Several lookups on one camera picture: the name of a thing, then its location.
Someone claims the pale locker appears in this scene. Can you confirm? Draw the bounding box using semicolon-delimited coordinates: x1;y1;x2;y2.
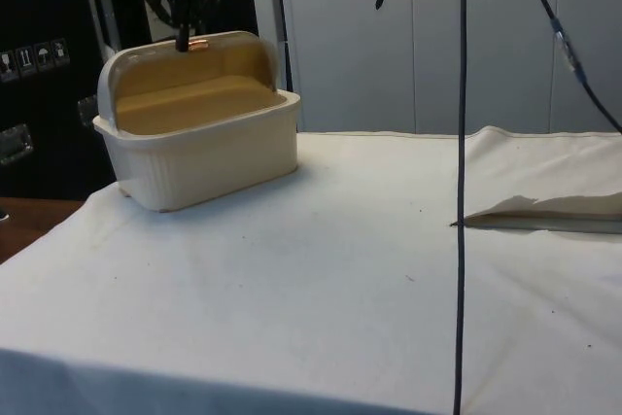
246;0;413;135
410;0;554;135
551;0;622;134

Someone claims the black cabinet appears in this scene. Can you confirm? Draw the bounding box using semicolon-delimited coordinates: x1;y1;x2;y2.
0;0;259;202

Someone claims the rounded box lid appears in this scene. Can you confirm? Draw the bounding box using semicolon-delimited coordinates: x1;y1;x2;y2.
96;29;282;127

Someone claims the cream box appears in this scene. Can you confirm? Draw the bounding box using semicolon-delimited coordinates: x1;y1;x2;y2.
92;78;300;215

